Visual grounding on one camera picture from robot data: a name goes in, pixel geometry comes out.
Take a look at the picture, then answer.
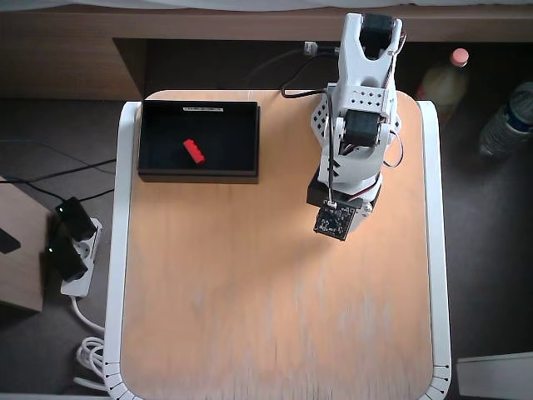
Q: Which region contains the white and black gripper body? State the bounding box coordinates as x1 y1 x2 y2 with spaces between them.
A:
306 173 379 221

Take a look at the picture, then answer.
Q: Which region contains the red lego block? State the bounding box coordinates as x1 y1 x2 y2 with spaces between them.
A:
182 137 207 167

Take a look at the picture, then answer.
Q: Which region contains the black rectangular bin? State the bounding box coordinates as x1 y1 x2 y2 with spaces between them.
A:
137 99 262 185

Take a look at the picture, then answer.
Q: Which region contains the yellow bottle with pink cap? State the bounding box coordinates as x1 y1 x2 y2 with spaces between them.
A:
415 47 472 126

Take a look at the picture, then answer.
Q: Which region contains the clear plastic water bottle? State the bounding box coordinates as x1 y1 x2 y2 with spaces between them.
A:
477 81 533 158

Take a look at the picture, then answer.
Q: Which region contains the white power strip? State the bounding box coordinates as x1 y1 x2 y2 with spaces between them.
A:
49 216 103 298

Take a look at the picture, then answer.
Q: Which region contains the black power adapter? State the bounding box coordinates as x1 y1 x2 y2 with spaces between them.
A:
44 236 89 282
54 197 97 243

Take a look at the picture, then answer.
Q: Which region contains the white box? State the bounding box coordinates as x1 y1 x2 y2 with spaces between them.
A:
455 352 533 398

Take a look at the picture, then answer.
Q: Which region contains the brown wooden desk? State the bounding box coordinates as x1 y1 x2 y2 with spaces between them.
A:
0 8 533 101

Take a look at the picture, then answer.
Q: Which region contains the brown wooden box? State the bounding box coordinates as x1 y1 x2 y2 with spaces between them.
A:
0 176 49 314

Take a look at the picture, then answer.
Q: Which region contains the flat black object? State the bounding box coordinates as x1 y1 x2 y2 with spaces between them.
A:
0 227 22 256

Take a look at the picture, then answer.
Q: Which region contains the black camera circuit board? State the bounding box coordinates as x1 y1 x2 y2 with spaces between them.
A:
313 200 356 243

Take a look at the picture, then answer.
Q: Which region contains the black camera cable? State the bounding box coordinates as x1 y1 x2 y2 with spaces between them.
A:
325 92 341 206

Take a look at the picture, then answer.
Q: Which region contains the black cable with white plug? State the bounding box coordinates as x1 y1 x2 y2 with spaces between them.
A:
280 41 341 102

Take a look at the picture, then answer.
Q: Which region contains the white table frame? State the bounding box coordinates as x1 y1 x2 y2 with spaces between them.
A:
102 99 453 400

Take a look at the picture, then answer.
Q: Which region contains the black floor cable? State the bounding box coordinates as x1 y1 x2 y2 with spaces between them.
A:
28 182 116 212

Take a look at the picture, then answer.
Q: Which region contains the white power cord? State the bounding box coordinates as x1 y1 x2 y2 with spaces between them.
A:
70 293 110 393

